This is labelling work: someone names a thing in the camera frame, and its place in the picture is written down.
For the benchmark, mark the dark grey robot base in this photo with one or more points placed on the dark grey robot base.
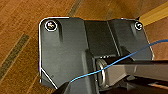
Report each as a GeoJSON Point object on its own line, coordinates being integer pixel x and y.
{"type": "Point", "coordinates": [66, 50]}

